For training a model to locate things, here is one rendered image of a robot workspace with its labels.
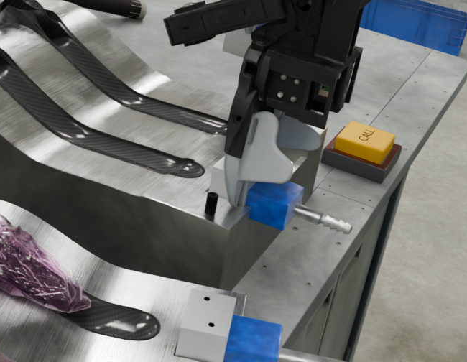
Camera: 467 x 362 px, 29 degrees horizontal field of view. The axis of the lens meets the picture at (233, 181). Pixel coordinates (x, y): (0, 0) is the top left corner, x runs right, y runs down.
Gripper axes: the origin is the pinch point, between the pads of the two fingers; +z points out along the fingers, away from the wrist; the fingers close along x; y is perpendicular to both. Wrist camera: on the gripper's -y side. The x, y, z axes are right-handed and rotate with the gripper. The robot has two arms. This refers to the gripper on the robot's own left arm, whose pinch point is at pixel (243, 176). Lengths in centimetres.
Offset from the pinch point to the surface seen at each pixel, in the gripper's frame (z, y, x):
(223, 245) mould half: 3.2, 1.7, -6.9
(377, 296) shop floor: 90, 0, 123
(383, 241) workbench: 46, 4, 75
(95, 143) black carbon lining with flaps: 2.6, -16.0, 0.6
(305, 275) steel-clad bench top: 10.4, 6.9, 3.9
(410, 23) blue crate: 79, -43, 315
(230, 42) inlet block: -1.5, -13.7, 26.6
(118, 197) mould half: 2.7, -9.0, -6.8
